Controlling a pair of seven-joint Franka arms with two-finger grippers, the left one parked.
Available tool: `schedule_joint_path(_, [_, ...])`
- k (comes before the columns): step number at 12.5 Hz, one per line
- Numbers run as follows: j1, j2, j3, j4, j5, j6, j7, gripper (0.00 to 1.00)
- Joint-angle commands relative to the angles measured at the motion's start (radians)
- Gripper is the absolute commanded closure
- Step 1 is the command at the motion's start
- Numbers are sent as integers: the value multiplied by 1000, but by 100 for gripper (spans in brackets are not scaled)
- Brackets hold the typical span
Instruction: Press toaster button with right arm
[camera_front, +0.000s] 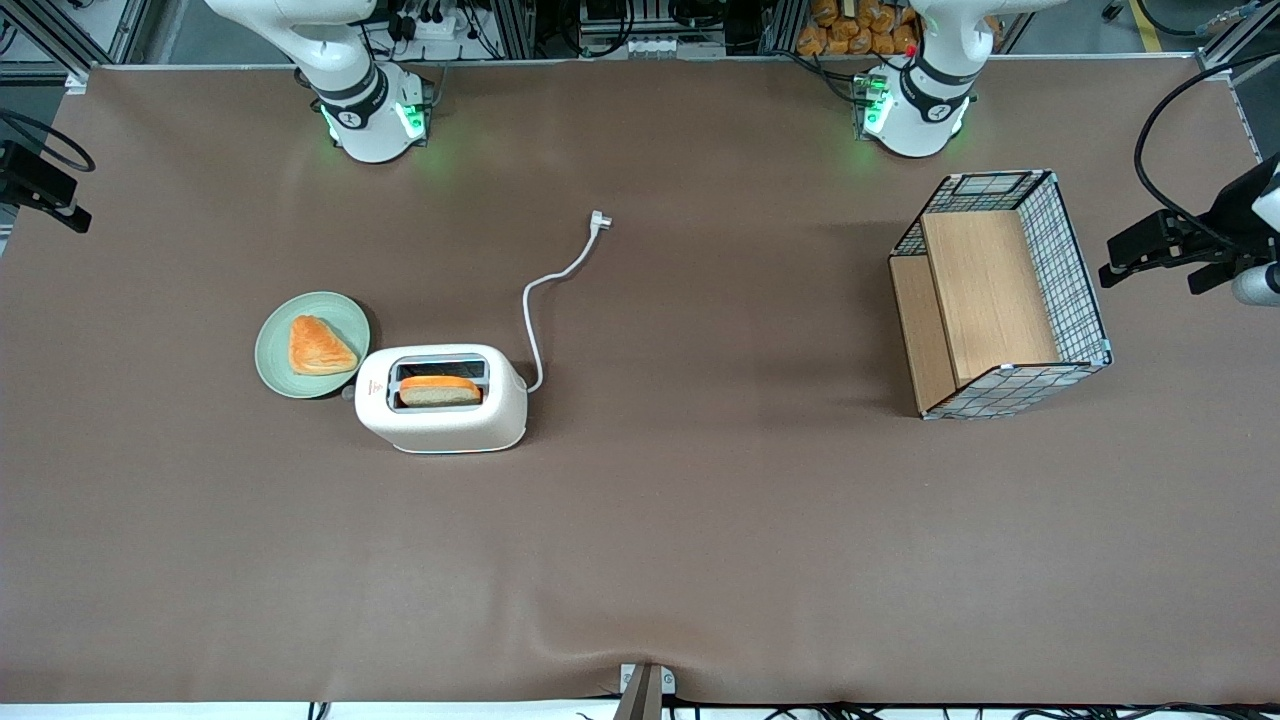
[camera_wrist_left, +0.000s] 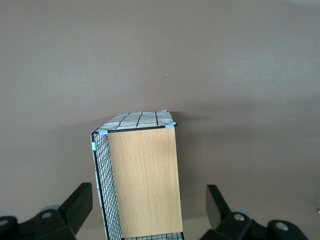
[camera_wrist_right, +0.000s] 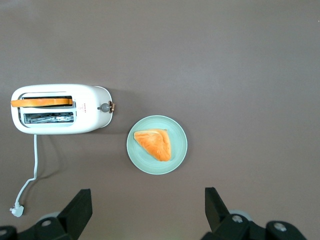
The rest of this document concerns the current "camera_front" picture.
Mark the bag of bread rolls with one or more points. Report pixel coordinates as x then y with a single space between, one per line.
840 30

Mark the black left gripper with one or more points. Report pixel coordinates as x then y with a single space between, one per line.
1228 219

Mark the brown table cover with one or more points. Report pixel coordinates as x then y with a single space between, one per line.
700 520

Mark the white connector strip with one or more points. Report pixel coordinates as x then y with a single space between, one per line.
660 46

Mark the triangular orange pastry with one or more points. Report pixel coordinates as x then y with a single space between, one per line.
315 348

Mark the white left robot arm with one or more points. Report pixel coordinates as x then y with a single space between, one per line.
915 120

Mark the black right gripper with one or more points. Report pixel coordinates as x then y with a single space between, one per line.
27 178

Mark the toasted bread slice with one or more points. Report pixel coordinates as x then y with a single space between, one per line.
440 392

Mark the power strip with black plugs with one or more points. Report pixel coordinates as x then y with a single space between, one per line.
440 25

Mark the white two-slot toaster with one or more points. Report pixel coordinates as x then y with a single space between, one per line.
445 428

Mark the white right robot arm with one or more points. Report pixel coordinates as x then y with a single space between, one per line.
370 130

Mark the aluminium frame profile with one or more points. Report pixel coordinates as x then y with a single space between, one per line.
1225 45
55 40

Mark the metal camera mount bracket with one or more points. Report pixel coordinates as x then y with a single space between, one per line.
645 695

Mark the pale green plate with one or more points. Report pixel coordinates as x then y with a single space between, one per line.
275 350

